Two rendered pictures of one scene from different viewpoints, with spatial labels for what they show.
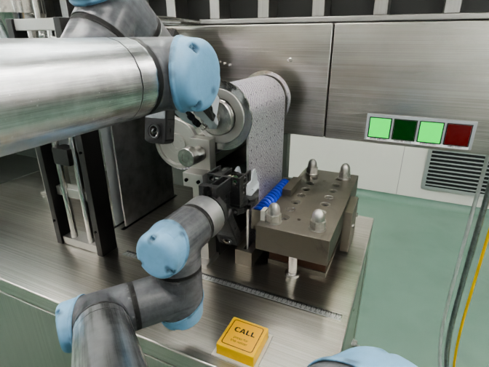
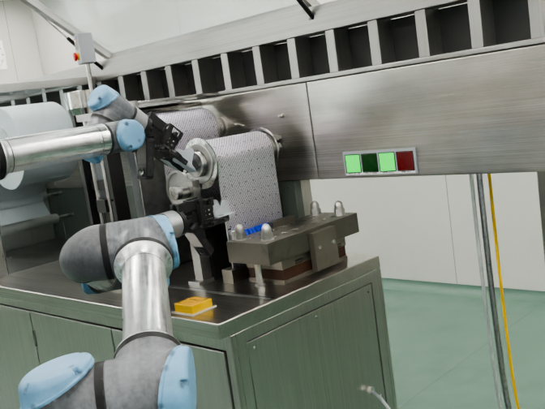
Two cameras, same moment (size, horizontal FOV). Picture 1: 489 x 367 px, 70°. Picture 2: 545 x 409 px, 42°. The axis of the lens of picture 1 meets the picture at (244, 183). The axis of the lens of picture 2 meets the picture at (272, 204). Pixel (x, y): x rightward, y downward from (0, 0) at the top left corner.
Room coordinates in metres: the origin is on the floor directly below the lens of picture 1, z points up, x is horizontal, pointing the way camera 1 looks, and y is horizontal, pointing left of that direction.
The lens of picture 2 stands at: (-1.13, -0.82, 1.40)
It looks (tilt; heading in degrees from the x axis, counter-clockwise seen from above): 8 degrees down; 20
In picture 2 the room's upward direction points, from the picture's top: 8 degrees counter-clockwise
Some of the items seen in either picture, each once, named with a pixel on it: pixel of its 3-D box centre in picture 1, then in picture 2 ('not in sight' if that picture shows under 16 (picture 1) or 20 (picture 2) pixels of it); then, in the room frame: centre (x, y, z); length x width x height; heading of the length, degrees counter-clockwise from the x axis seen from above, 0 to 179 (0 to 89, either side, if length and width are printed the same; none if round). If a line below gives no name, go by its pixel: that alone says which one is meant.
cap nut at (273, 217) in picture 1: (273, 212); (239, 231); (0.68, -0.06, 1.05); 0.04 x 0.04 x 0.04
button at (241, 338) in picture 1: (242, 340); (193, 305); (0.46, 0.00, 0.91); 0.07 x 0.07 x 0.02; 65
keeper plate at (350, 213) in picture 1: (350, 223); (324, 247); (0.79, -0.27, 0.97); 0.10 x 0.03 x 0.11; 155
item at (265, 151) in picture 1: (266, 164); (252, 201); (0.83, -0.06, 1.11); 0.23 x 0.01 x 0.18; 155
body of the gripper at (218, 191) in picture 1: (223, 196); (192, 216); (0.62, 0.04, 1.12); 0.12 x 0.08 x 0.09; 155
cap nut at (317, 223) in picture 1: (318, 218); (266, 231); (0.65, -0.15, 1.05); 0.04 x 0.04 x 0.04
